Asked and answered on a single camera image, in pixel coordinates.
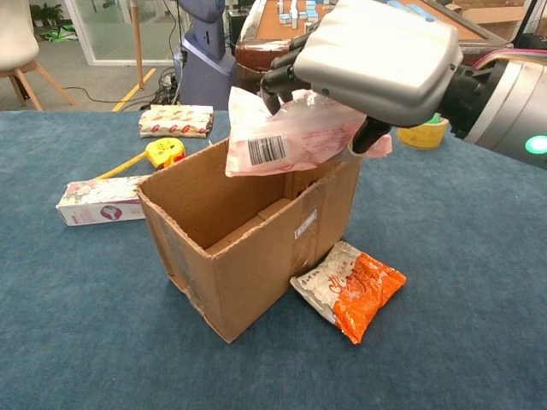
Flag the wooden pole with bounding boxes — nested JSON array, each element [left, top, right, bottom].
[[129, 0, 145, 91]]

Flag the brown mahjong table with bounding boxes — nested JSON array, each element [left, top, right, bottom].
[[234, 0, 515, 112]]

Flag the white red patterned tissue pack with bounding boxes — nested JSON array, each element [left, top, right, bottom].
[[138, 104, 215, 139]]

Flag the open brown cardboard box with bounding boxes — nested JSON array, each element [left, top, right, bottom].
[[134, 137, 363, 345]]

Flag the yellow tape measure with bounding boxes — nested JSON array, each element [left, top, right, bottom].
[[94, 137, 187, 180]]

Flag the black cable tangle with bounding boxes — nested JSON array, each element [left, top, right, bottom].
[[147, 63, 185, 106]]

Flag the black floor cable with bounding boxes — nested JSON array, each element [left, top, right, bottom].
[[63, 85, 150, 106]]

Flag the white pink snack bag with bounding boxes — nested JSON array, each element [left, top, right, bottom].
[[224, 85, 393, 179]]

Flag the brown cardboard carton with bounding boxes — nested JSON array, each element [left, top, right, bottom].
[[444, 0, 527, 42]]

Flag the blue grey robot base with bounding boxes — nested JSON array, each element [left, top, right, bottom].
[[172, 0, 241, 112]]

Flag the blue felt table cover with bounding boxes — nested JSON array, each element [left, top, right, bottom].
[[0, 108, 547, 410]]

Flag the yellow packing tape roll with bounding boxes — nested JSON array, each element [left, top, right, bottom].
[[396, 114, 450, 151]]

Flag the orange white snack bag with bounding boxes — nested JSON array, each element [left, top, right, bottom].
[[289, 241, 408, 345]]

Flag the white and pink carton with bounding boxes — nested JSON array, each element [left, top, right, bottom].
[[55, 174, 151, 227]]

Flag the green potted plant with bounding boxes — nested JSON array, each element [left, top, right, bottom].
[[29, 2, 66, 27]]

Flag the white chair wooden legs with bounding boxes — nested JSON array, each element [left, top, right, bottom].
[[0, 0, 79, 112]]

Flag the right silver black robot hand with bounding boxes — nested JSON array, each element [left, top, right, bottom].
[[259, 0, 465, 155]]

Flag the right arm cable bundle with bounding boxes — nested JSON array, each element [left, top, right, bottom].
[[471, 46, 547, 70]]

